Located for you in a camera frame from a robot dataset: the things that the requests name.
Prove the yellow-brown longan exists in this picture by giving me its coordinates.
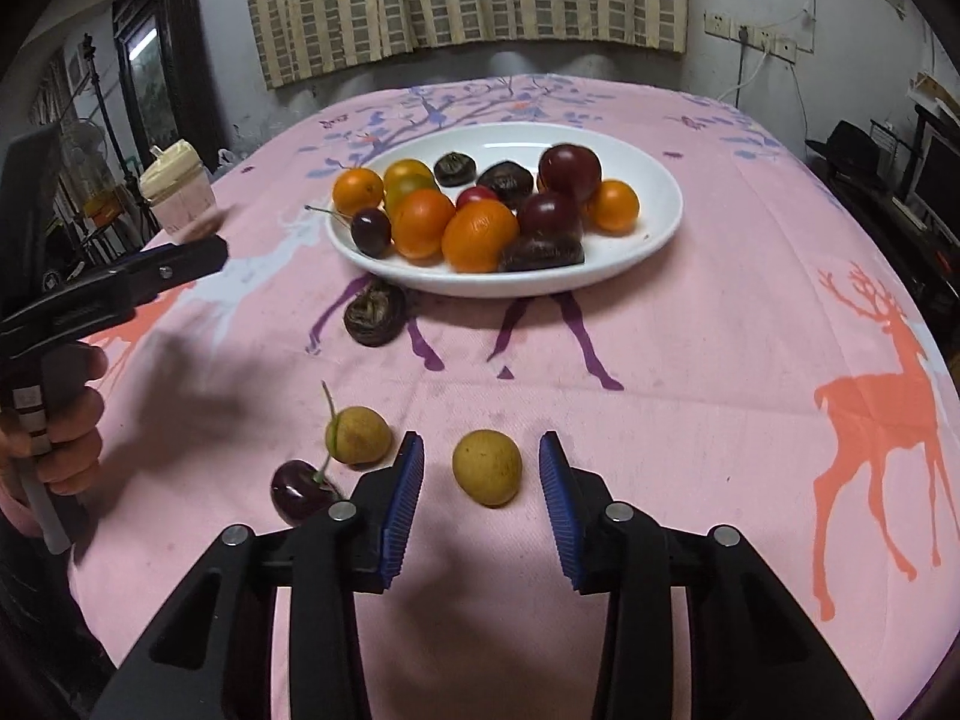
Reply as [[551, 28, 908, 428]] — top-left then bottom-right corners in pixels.
[[321, 381, 393, 466], [451, 429, 524, 508]]

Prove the dark wrinkled water chestnut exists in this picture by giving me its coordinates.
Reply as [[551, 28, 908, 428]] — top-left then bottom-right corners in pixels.
[[433, 151, 478, 188], [343, 275, 410, 348], [476, 162, 536, 205], [496, 232, 586, 273]]

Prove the white fan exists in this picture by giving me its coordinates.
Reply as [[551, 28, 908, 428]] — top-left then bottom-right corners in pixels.
[[60, 120, 113, 181]]

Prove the large purple plum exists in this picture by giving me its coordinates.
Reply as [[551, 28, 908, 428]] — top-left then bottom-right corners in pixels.
[[538, 143, 603, 203]]

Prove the dark red cherry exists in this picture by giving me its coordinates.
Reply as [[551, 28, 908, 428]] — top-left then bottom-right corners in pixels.
[[306, 204, 394, 257], [270, 454, 346, 528]]

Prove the black tripod stand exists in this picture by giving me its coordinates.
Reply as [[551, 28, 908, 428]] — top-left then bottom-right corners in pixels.
[[79, 34, 151, 233]]

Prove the white oval plate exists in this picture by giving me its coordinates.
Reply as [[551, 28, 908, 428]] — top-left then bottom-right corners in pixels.
[[326, 122, 683, 299]]

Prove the dark framed picture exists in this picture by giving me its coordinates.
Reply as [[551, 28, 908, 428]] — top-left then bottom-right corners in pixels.
[[112, 0, 226, 166]]

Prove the pink jar with cream lid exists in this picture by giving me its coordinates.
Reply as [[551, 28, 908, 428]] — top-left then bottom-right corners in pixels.
[[139, 139, 218, 241]]

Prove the orange mandarin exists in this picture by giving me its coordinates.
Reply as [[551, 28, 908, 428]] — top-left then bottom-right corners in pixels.
[[332, 167, 385, 218], [583, 178, 641, 235], [441, 200, 521, 274], [391, 188, 457, 263]]

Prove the white cable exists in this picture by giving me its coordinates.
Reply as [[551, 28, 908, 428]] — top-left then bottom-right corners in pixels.
[[716, 45, 767, 102]]

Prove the greenish mandarin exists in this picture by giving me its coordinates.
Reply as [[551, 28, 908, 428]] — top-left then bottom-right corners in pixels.
[[382, 158, 442, 215]]

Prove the black hat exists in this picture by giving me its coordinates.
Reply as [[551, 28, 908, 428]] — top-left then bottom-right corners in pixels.
[[805, 120, 890, 188]]

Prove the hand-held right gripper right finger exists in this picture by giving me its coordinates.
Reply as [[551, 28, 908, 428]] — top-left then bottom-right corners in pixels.
[[538, 431, 875, 720]]

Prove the pink deer-printed tablecloth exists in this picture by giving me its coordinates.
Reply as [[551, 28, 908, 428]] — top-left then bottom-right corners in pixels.
[[67, 75, 960, 720]]

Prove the white power strip on wall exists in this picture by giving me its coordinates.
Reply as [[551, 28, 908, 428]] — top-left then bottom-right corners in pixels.
[[731, 24, 797, 62]]

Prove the black desk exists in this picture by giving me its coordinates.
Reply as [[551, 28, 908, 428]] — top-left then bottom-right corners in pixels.
[[806, 142, 960, 361]]

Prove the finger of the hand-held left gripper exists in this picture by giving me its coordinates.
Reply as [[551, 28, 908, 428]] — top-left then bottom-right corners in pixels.
[[52, 235, 230, 336]]

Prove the person's left forearm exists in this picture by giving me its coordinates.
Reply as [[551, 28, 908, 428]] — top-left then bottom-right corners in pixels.
[[0, 517, 113, 720]]

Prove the beige cardboard box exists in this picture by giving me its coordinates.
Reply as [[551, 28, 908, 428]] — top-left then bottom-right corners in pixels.
[[907, 73, 960, 121]]

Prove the person's left hand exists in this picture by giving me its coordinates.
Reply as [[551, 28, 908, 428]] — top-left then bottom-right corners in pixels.
[[0, 347, 110, 537]]

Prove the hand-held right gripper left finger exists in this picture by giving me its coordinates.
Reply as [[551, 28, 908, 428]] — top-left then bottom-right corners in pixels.
[[90, 431, 426, 720]]

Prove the checkered beige curtain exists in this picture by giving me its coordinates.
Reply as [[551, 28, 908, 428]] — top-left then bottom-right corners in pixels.
[[240, 0, 689, 89]]

